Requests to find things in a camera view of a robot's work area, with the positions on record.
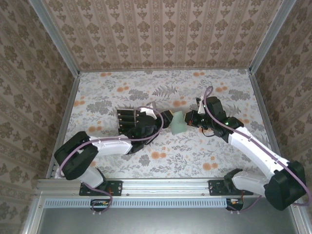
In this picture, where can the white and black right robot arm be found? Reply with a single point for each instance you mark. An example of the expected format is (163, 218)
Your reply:
(256, 151)

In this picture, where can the thin aluminium wall rail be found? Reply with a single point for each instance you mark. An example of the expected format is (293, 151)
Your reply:
(170, 70)

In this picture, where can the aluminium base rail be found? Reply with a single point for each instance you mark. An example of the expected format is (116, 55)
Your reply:
(165, 186)

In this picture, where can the floral patterned table cover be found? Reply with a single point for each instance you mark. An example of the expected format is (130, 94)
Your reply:
(109, 85)

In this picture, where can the aluminium lower frame bar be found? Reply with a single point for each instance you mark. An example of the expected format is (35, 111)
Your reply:
(34, 219)
(300, 221)

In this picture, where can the aluminium side rail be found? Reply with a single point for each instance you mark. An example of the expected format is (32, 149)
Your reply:
(267, 122)
(65, 122)

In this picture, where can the aluminium corner post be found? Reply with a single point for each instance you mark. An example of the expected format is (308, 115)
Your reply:
(270, 36)
(55, 36)

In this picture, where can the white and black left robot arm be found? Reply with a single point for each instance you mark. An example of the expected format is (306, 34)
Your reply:
(109, 147)

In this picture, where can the grey-green card holder wallet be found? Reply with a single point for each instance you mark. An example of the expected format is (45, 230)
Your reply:
(179, 124)

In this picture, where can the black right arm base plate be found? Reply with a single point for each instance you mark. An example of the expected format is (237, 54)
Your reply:
(214, 187)

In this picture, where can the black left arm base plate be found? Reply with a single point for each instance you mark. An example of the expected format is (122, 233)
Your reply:
(117, 189)

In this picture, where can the grey sheet metal panel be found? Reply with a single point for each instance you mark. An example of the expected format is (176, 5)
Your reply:
(158, 221)

